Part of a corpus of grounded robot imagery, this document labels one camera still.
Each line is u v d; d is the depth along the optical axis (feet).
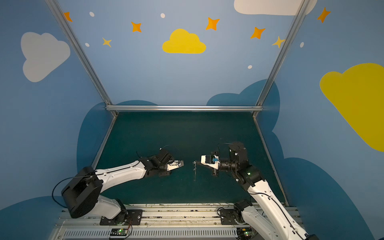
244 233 2.35
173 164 2.47
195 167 2.22
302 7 2.27
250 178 1.66
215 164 1.80
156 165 2.19
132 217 2.46
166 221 2.43
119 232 2.31
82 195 1.40
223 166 1.92
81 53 2.77
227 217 2.45
